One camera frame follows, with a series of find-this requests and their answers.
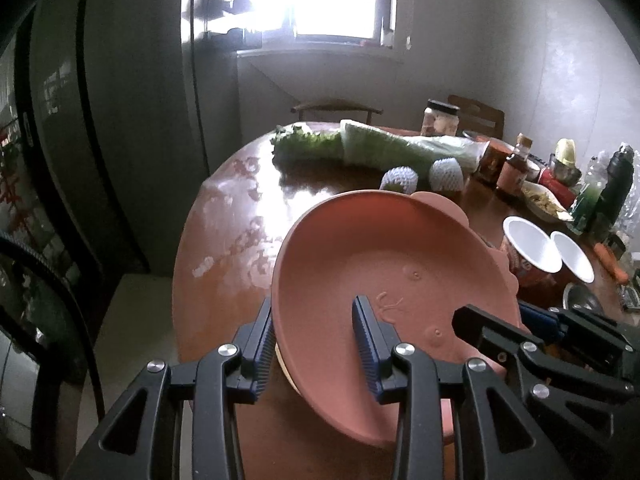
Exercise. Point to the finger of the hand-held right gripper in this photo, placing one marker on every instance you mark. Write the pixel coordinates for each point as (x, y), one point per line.
(485, 330)
(540, 320)

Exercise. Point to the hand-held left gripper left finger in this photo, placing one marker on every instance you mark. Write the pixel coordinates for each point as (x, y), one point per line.
(262, 355)

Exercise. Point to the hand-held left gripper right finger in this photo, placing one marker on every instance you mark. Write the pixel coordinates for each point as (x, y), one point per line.
(367, 345)

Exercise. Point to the small steel bowl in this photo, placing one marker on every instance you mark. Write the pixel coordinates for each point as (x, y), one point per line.
(580, 297)

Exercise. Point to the small white bowl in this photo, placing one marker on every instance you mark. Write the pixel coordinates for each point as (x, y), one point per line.
(572, 257)

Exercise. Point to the large white bowl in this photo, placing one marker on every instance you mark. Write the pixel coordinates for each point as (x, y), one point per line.
(530, 242)

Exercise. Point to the pink animal-shaped plate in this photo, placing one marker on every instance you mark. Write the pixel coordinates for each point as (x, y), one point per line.
(350, 260)

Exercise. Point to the carrot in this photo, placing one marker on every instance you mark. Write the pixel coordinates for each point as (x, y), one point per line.
(612, 262)

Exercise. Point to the metal peeler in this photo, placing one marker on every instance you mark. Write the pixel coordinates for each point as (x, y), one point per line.
(631, 297)

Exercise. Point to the white dish of pickled vegetables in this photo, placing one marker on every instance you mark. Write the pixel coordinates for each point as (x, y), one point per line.
(542, 200)

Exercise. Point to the clear bottle with green liquid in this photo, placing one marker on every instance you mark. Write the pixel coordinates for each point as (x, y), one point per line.
(585, 205)

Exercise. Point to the red box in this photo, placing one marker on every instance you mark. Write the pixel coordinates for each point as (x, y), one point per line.
(562, 192)

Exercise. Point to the brown sauce bottle orange label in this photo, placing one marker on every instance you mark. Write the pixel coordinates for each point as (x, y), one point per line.
(512, 175)

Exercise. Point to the steel bowl holding yellow item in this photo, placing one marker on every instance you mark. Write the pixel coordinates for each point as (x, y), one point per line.
(567, 172)

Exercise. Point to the patterned white bowl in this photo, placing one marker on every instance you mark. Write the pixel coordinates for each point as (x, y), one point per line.
(534, 167)

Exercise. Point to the black thermos flask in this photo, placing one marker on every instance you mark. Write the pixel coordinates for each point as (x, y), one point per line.
(615, 185)

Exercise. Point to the fruit in white foam net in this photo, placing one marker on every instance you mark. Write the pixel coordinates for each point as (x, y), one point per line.
(446, 175)
(399, 180)

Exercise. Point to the chili sauce jar red lid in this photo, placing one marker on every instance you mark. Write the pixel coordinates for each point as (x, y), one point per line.
(492, 160)

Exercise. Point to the yellow plastic item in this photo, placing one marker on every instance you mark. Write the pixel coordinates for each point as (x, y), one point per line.
(565, 150)

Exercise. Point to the napa cabbage in plastic wrap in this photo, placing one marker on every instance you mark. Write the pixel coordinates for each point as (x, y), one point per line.
(390, 147)

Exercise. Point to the green lettuce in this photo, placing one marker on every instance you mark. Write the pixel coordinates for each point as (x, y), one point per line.
(305, 145)

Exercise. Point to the wooden chair back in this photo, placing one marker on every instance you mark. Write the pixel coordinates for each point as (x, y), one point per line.
(480, 115)

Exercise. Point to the clear jar with black lid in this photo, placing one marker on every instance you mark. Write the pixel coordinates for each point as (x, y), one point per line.
(440, 120)

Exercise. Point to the wooden armchair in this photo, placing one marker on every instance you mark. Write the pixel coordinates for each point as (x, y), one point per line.
(335, 106)

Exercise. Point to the dark refrigerator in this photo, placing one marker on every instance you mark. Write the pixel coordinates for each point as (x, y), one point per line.
(60, 135)

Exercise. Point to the bright window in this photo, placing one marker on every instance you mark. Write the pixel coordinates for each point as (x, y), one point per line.
(325, 0)

